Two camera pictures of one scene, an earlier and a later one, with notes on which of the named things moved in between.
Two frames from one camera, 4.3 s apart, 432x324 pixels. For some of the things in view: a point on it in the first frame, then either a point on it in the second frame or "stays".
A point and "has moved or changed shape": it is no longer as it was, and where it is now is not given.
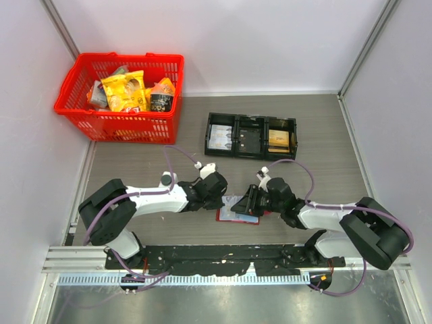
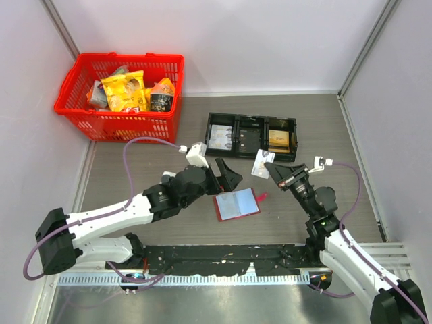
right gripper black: (248, 203) -> (286, 176)
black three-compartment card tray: (248, 136) stays
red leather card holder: (229, 215) has moved or changed shape
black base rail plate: (266, 260) stays
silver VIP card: (225, 212) -> (262, 157)
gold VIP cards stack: (279, 141) stays
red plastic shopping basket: (106, 126) stays
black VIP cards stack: (250, 140) stays
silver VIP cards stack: (220, 137) stays
